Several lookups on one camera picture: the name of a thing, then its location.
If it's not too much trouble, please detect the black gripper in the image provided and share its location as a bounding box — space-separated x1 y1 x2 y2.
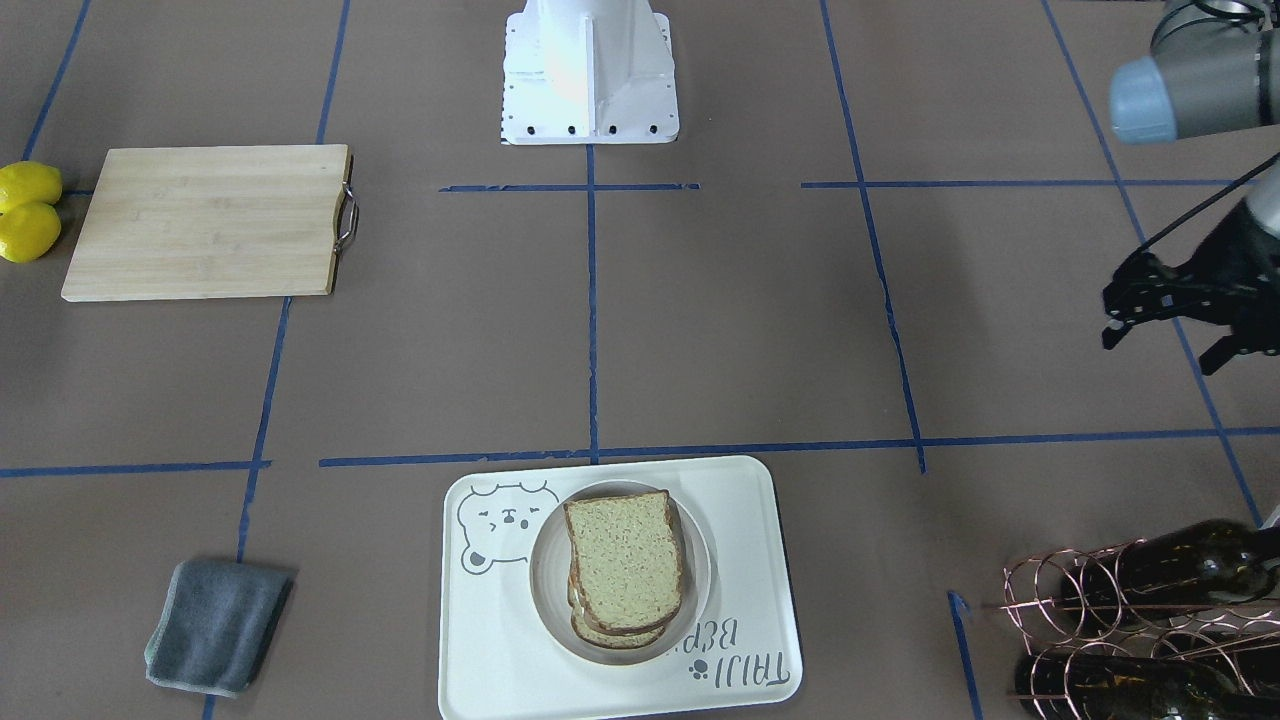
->
1175 205 1279 377

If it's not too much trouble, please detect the bread slice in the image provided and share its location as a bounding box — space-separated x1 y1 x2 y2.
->
568 580 671 651
564 489 686 650

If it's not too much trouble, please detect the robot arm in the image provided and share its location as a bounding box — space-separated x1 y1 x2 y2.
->
1101 1 1279 375

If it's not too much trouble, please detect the cream bear tray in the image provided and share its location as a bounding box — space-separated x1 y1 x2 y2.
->
438 455 804 719

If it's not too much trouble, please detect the dark wine bottle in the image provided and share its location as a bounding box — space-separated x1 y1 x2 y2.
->
1055 519 1279 635
1009 635 1279 719

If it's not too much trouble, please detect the wooden cutting board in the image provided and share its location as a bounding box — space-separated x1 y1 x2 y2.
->
61 143 358 302

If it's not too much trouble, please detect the grey folded cloth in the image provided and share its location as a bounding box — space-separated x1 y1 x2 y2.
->
143 559 294 698

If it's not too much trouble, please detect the yellow lemon outer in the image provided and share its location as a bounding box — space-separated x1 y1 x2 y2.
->
1 160 64 214

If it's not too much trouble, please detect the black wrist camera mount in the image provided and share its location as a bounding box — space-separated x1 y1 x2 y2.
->
1101 251 1190 350

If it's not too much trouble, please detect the copper wire bottle rack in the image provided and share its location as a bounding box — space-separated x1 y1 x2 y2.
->
995 539 1277 719

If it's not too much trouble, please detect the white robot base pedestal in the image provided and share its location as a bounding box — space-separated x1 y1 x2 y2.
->
500 1 681 146

